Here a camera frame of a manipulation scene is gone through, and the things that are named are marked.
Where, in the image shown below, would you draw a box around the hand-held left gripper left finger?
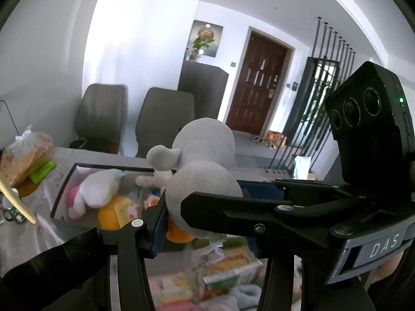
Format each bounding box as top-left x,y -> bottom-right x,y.
106,206 -> 169,311

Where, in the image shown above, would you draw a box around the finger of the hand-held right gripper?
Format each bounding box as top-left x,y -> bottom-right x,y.
180,188 -> 357,245
238,178 -> 351,203

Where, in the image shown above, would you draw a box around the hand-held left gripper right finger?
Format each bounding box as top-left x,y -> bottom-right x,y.
247,234 -> 304,311

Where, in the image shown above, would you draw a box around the grey elephant plush toy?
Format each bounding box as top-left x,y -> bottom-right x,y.
146,118 -> 244,267

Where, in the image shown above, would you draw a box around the person's right hand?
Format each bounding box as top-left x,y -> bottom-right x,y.
370,253 -> 404,284

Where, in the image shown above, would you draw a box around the yellow green snack packet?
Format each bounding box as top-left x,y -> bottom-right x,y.
201,246 -> 264,287

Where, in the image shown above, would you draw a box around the white tissue bag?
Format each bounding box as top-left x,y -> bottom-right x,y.
293,155 -> 312,179

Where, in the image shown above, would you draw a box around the orange yellow plush toy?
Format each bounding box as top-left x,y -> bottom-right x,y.
97,196 -> 145,231

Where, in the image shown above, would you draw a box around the orange box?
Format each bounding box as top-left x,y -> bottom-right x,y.
266,130 -> 288,148

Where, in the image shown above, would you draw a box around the pink yellow packet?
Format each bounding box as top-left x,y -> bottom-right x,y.
147,272 -> 198,302

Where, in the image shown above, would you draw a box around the pink pouch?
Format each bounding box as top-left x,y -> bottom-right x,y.
162,300 -> 203,311

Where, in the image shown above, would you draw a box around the white pink plush toy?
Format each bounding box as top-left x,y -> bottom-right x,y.
67,168 -> 121,221

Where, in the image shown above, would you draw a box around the black framed glass door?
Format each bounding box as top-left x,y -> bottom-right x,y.
285,56 -> 341,169

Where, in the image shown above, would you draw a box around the brown wooden door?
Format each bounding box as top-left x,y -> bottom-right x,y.
225,27 -> 295,134

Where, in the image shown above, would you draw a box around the black slatted room divider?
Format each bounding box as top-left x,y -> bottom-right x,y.
265,16 -> 357,174

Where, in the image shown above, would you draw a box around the black bag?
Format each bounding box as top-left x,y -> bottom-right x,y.
69,137 -> 120,155

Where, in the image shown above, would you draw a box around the grey chair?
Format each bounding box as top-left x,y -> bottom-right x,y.
75,83 -> 126,154
134,87 -> 196,159

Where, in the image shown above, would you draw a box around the black plastic sheet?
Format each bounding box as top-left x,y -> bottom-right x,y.
0,227 -> 109,311

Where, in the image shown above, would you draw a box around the dark cabinet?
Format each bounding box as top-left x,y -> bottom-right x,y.
178,61 -> 229,119

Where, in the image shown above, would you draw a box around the orange mat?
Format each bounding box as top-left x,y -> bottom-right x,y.
15,180 -> 44,198

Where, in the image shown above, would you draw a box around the pale yellow curved strip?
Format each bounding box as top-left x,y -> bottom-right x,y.
0,168 -> 37,225

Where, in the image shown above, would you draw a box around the green patterned mug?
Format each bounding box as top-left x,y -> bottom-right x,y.
3,206 -> 27,224

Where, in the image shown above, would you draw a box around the clear bag tan contents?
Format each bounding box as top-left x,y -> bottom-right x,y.
0,125 -> 54,185

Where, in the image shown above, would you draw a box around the green potted plant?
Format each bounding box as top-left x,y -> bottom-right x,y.
185,35 -> 215,63

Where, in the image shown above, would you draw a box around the framed wall picture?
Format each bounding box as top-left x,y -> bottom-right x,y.
187,20 -> 224,58

